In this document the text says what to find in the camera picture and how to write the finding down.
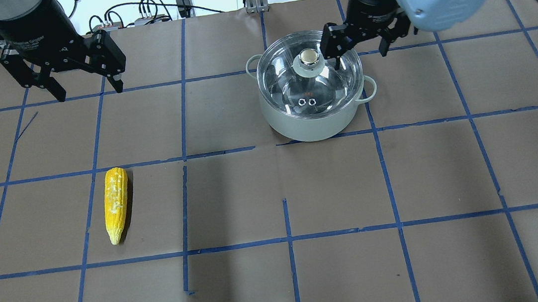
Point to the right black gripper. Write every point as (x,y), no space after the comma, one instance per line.
(373,9)

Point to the black power adapter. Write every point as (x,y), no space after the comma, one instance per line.
(185,8)

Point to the yellow corn cob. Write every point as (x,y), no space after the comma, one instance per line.
(115,203)

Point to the glass pot lid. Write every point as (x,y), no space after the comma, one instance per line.
(296,81)

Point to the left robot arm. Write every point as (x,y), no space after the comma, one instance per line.
(41,40)

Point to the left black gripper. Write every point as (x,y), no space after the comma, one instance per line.
(30,29)

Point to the brown paper table cover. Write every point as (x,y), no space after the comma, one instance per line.
(429,195)

